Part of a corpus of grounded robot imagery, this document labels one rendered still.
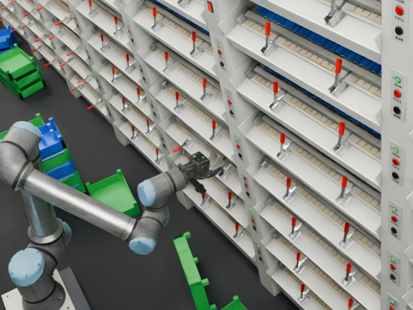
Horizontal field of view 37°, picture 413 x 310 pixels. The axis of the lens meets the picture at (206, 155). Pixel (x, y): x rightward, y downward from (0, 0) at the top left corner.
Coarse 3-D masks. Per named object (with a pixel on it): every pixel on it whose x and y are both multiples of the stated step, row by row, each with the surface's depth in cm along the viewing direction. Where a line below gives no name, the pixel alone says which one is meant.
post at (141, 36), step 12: (132, 0) 235; (120, 12) 245; (132, 24) 241; (144, 36) 246; (132, 48) 255; (144, 72) 258; (156, 72) 258; (144, 84) 266; (156, 108) 269; (156, 120) 278; (168, 144) 281; (168, 168) 301; (180, 192) 305; (192, 204) 310
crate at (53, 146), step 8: (40, 128) 323; (48, 128) 325; (56, 128) 325; (48, 136) 324; (56, 136) 322; (40, 144) 320; (48, 144) 318; (56, 144) 310; (64, 144) 312; (48, 152) 310; (56, 152) 312
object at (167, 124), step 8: (168, 120) 274; (168, 128) 275; (176, 128) 272; (184, 128) 270; (176, 136) 270; (184, 136) 267; (192, 136) 265; (200, 144) 260; (192, 152) 260; (232, 168) 245; (216, 176) 247; (232, 176) 243; (224, 184) 247; (232, 184) 241; (240, 192) 230
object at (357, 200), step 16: (256, 112) 200; (240, 128) 200; (256, 128) 202; (272, 128) 198; (256, 144) 198; (272, 144) 195; (288, 144) 189; (304, 144) 186; (288, 160) 189; (304, 160) 185; (320, 160) 181; (304, 176) 183; (320, 176) 180; (336, 176) 177; (352, 176) 172; (320, 192) 177; (336, 192) 174; (352, 192) 171; (368, 192) 167; (336, 208) 177; (352, 208) 169; (368, 208) 167; (368, 224) 165
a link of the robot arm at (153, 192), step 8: (160, 176) 226; (168, 176) 226; (144, 184) 223; (152, 184) 223; (160, 184) 224; (168, 184) 225; (144, 192) 222; (152, 192) 222; (160, 192) 223; (168, 192) 225; (144, 200) 224; (152, 200) 223; (160, 200) 225
